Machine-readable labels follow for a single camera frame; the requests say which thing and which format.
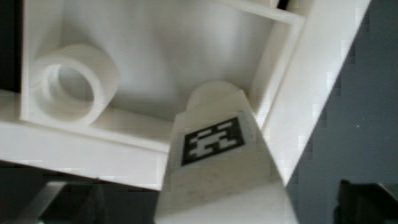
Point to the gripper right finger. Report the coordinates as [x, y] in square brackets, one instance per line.
[366, 203]

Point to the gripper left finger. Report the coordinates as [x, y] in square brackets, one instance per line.
[89, 203]

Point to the white chair leg with tag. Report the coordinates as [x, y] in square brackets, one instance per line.
[222, 185]

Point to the white chair seat part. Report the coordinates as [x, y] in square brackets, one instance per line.
[117, 54]

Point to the white right fence bar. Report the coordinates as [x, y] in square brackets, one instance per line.
[332, 17]

